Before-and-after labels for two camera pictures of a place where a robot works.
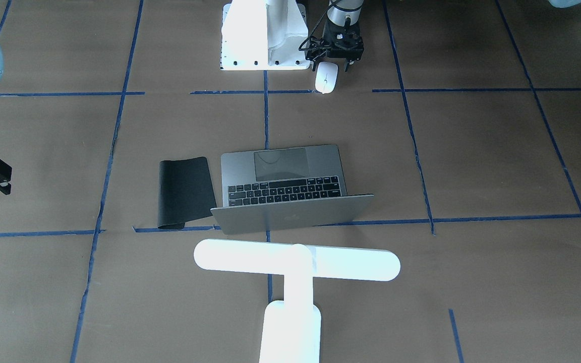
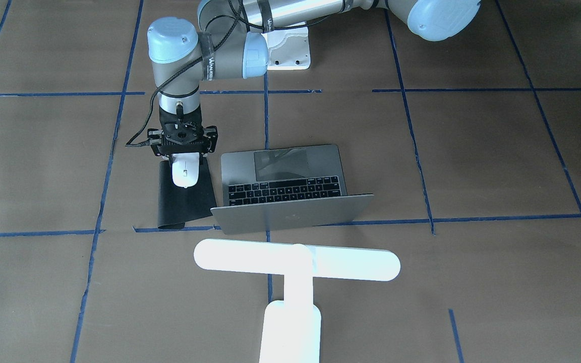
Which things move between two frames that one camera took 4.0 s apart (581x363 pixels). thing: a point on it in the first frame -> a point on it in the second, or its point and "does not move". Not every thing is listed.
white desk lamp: (291, 331) does not move
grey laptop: (279, 187) does not move
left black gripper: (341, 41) -> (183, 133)
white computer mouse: (326, 77) -> (185, 168)
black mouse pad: (185, 192) does not move
